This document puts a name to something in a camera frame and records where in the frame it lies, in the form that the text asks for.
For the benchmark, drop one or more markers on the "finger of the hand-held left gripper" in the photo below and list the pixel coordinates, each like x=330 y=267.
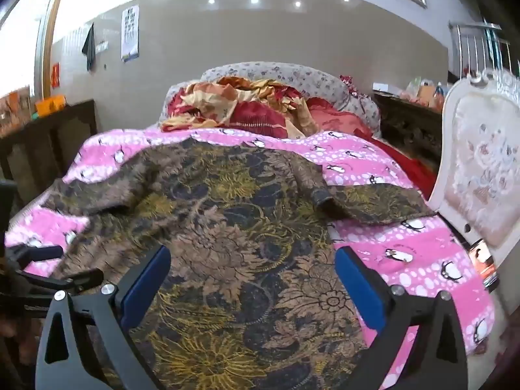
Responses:
x=69 y=281
x=40 y=252

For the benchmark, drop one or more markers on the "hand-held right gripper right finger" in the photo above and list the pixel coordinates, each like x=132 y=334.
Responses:
x=359 y=288

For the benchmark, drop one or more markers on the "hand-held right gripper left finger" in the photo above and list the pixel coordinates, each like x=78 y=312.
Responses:
x=148 y=284

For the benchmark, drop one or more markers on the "brown floral patterned garment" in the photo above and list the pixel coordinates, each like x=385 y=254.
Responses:
x=243 y=231

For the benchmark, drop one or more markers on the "pink penguin print blanket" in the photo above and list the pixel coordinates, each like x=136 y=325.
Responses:
x=406 y=252

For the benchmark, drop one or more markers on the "dark wooden cabinet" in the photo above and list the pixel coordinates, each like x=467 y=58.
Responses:
x=48 y=138

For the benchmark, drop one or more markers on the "orange and black box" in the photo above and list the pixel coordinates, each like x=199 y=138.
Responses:
x=483 y=264

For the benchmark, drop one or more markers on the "red bedsheet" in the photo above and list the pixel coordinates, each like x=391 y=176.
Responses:
x=418 y=174

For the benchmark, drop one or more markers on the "orange printed boxes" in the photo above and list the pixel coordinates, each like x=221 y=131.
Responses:
x=14 y=109

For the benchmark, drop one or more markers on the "orange basket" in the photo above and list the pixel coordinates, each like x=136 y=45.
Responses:
x=50 y=105

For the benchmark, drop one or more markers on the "red pillow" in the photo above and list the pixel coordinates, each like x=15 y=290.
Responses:
x=337 y=120

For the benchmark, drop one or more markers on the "dark carved wooden headboard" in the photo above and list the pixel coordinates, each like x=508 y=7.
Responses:
x=406 y=122

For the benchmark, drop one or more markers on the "white ornate upholstered chair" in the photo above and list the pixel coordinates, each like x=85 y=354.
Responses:
x=479 y=162

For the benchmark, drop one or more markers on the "red and gold quilt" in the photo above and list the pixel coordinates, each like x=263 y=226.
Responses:
x=243 y=109

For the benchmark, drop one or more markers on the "white flat box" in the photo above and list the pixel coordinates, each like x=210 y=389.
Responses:
x=386 y=87

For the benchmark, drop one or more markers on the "dark hanging cloth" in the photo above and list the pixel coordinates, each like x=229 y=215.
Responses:
x=88 y=46

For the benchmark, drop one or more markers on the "grey floral pillow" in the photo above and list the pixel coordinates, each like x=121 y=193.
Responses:
x=284 y=71

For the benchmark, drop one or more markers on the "metal rack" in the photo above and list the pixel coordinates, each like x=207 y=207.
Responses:
x=475 y=48

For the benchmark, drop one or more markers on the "red wall sticker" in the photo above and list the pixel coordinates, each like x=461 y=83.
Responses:
x=56 y=75

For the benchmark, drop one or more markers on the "white wall switch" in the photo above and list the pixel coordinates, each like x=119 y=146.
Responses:
x=101 y=45

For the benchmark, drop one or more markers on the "wooden door frame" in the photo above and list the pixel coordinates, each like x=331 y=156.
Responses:
x=50 y=36

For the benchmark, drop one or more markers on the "wall calendar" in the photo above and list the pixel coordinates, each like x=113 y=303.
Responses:
x=130 y=32

